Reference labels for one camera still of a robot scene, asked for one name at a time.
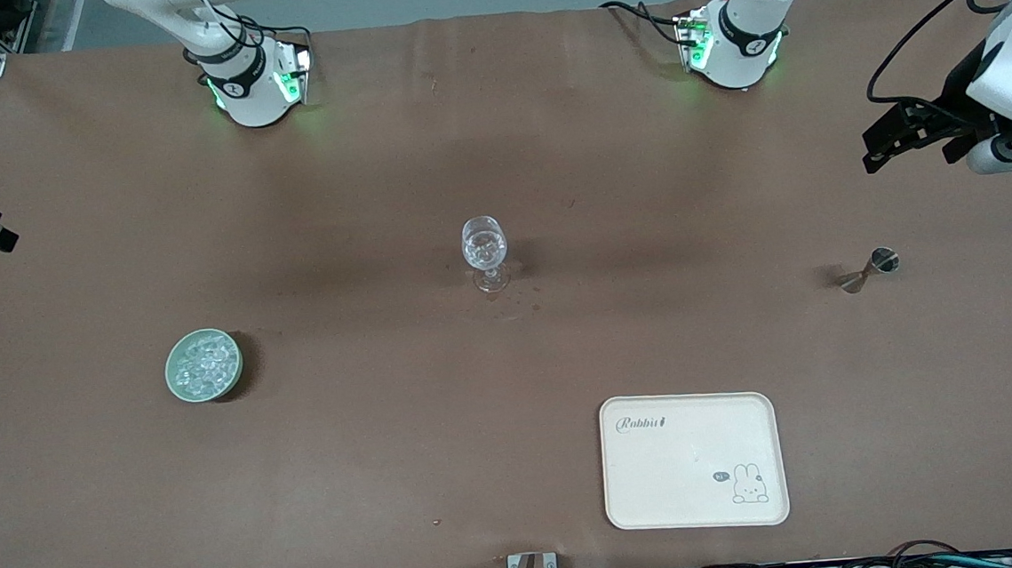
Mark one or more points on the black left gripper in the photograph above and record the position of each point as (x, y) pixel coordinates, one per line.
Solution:
(955, 105)

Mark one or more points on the steel double jigger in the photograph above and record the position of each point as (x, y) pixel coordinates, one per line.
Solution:
(884, 261)

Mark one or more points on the clear ice cubes pile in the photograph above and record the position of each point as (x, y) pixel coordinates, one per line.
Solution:
(204, 366)

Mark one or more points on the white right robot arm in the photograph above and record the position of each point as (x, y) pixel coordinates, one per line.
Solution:
(257, 101)

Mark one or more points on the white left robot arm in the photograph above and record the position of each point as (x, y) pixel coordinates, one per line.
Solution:
(739, 45)

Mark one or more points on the clear wine glass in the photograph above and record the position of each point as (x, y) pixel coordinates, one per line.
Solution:
(485, 250)

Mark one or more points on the green ceramic bowl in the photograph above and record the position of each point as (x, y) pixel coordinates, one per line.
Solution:
(171, 379)

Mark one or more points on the brown table cover sheet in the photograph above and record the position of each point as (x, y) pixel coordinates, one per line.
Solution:
(375, 195)

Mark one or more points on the cream rabbit print tray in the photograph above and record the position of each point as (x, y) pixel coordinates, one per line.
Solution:
(661, 469)

